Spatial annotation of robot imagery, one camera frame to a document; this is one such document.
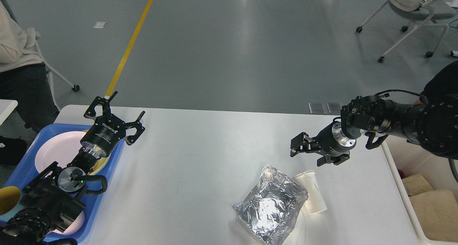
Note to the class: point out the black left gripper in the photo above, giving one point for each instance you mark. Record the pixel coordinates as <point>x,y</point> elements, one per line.
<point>103,136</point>

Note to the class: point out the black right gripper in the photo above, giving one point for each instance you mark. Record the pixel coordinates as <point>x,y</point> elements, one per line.
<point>330,141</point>

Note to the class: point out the pink plate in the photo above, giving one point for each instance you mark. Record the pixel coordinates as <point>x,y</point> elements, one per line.
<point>61,149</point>

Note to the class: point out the pink ribbed mug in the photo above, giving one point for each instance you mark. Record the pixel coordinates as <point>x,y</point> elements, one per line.
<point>74,227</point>

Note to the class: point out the brown paper bag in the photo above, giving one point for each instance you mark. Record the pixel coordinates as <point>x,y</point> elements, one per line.
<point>437,213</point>

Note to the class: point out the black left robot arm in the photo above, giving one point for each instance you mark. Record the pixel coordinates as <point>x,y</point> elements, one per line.
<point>53,199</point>

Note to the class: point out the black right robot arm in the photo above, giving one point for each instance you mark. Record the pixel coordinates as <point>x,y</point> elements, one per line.
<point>431,123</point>

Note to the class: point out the yellow plate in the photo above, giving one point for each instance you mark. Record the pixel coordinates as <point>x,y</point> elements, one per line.
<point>99,165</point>

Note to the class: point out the white paper cup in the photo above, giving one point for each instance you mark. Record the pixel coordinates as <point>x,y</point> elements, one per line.
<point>315,203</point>

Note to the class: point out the large crumpled foil sheet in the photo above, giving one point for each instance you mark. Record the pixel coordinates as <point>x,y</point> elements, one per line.
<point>271,209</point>

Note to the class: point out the white plastic bin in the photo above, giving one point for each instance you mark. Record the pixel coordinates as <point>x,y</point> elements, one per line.
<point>412,159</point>

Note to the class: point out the person in cream sweater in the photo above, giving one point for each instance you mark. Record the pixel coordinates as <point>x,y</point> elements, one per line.
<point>23,75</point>

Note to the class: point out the brown bag inside bin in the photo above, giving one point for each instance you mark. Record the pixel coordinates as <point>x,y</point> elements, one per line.
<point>416,184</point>

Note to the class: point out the teal mug yellow inside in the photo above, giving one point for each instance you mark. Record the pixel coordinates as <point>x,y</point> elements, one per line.
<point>10,198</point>

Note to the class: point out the white rolling office chair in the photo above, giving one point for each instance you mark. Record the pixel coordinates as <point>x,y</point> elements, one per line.
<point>420,14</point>

